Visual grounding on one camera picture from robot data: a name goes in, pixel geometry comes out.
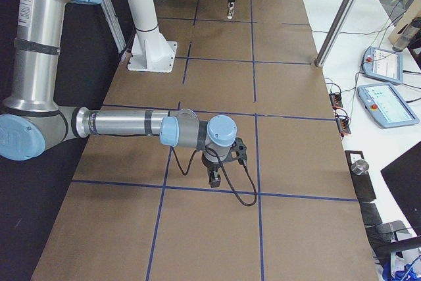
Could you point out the lower teach pendant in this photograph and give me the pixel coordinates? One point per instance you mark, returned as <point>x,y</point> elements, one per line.
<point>386,106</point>

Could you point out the teach pendant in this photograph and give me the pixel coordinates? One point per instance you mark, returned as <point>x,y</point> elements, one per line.
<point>386,106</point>
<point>382,64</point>

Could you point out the black orange terminal block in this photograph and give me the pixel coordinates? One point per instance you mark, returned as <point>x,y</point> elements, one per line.
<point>336,100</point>

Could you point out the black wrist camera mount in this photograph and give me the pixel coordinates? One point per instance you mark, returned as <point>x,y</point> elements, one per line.
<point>238,152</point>

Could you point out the white PPR pipe fitting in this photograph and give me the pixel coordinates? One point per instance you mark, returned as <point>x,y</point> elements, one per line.
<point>230,10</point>

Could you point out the aluminium frame post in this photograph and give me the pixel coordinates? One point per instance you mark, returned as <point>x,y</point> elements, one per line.
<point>337,24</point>

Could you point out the upper teach pendant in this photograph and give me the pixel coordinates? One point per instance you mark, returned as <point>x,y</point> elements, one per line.
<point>382,64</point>

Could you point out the wooden stand with bottle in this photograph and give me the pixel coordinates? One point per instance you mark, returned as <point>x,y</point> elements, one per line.
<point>407,28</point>

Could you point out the white camera mast with base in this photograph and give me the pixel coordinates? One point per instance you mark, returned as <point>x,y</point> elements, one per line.
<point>151,52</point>

